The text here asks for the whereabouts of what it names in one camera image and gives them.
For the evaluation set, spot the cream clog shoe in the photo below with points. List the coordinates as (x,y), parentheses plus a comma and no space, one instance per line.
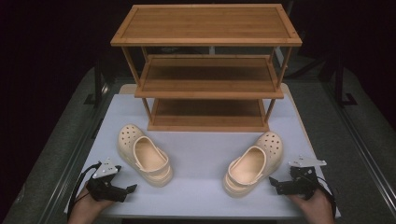
(149,158)
(249,168)

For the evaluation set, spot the three-tier wooden shoe rack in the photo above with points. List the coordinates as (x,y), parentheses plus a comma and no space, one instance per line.
(205,25)

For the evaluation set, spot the white table cover sheet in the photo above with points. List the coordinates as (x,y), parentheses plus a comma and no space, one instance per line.
(199,161)

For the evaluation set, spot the person's right hand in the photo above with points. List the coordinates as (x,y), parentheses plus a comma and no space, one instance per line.
(313,208)

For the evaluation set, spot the person's left hand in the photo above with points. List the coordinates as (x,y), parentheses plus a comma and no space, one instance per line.
(85,210)

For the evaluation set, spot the black metal stand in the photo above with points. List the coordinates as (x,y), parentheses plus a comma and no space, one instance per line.
(97,84)
(342,90)

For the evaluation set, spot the metal floor rail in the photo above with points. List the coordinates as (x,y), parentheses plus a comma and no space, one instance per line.
(364,152)
(74,161)

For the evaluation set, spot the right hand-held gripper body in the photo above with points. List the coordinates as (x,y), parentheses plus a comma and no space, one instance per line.
(299,183)

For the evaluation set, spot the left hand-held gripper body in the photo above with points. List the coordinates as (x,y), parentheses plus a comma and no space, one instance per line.
(104,188)

